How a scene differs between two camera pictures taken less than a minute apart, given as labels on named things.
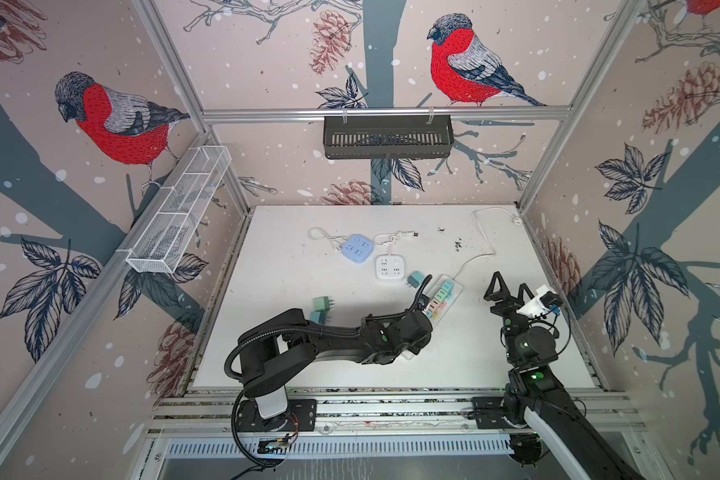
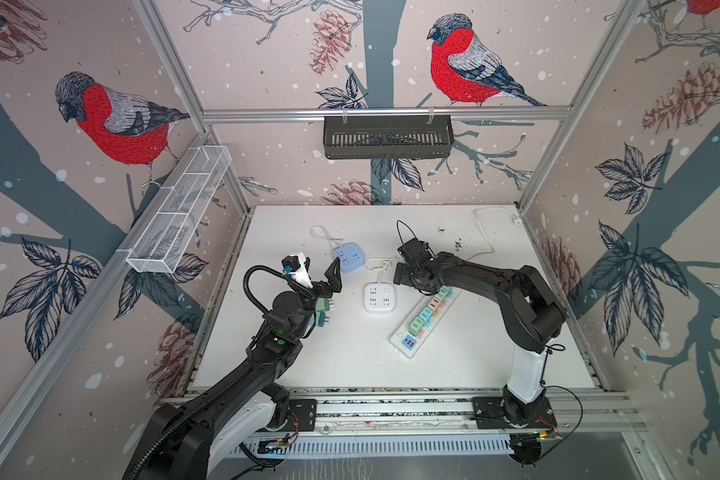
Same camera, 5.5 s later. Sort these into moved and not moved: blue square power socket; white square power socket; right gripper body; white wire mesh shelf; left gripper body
Moved: right gripper body; blue square power socket; left gripper body; white square power socket
Not moved: white wire mesh shelf
